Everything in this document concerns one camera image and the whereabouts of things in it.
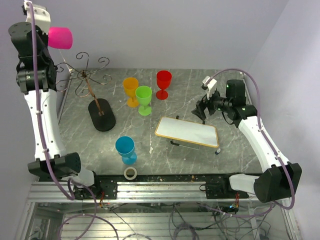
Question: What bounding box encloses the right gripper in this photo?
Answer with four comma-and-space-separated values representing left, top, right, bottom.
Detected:
191, 86, 232, 120

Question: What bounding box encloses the pink plastic wine glass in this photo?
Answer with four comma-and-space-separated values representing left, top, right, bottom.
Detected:
48, 27, 73, 50

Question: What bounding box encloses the blue plastic wine glass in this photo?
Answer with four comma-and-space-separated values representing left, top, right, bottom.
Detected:
115, 136, 137, 165

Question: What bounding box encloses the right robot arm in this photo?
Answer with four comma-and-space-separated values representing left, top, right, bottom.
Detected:
192, 76, 302, 203

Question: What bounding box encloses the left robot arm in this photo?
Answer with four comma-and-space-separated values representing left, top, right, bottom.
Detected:
8, 22, 102, 199

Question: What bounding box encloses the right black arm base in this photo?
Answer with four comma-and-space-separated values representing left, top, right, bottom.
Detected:
199, 174, 249, 199

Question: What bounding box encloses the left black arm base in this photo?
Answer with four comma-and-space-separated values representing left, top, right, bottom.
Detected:
73, 174, 118, 200

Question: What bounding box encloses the red plastic wine glass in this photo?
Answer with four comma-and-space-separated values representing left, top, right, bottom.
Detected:
156, 70, 172, 100

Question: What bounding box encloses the green plastic wine glass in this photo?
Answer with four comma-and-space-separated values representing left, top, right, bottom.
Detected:
135, 85, 153, 116

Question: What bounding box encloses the orange plastic wine glass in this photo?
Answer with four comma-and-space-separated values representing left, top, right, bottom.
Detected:
122, 77, 139, 108

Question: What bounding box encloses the black marker pen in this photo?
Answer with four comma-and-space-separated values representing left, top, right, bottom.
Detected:
170, 140, 200, 151

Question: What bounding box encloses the white tape roll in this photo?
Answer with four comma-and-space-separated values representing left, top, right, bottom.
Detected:
123, 167, 138, 181

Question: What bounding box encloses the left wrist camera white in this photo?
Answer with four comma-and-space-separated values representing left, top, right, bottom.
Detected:
22, 0, 51, 35

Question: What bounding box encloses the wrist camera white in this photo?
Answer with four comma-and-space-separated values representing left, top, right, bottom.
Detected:
201, 76, 217, 100
22, 0, 51, 35

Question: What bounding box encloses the small whiteboard wooden frame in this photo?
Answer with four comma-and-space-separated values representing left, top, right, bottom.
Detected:
154, 116, 220, 148

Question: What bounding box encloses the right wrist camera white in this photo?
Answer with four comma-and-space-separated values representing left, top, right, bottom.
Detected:
201, 76, 217, 100

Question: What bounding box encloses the copper wire wine glass rack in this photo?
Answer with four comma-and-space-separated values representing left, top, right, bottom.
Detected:
55, 51, 116, 132

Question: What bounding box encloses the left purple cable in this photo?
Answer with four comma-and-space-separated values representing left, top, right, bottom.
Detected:
24, 1, 98, 240

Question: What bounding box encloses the aluminium rail frame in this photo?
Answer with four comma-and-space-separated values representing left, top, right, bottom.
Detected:
27, 181, 291, 203

